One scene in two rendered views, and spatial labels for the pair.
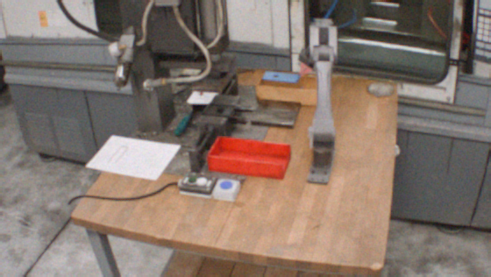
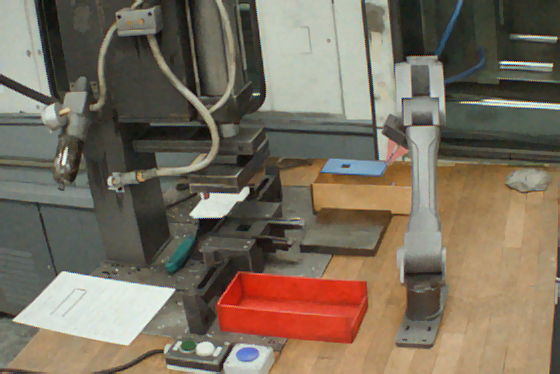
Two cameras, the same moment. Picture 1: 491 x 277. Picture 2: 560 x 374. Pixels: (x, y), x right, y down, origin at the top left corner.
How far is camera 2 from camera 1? 0.27 m
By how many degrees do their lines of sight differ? 9
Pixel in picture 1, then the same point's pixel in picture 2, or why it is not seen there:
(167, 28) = (141, 78)
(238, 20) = (282, 74)
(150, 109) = (123, 225)
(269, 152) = (329, 296)
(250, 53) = (305, 131)
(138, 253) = not seen: outside the picture
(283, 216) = not seen: outside the picture
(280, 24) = (354, 78)
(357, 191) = (486, 356)
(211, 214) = not seen: outside the picture
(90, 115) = (50, 245)
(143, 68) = (106, 153)
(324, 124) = (425, 240)
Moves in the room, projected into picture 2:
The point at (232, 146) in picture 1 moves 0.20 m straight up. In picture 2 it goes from (264, 289) to (250, 194)
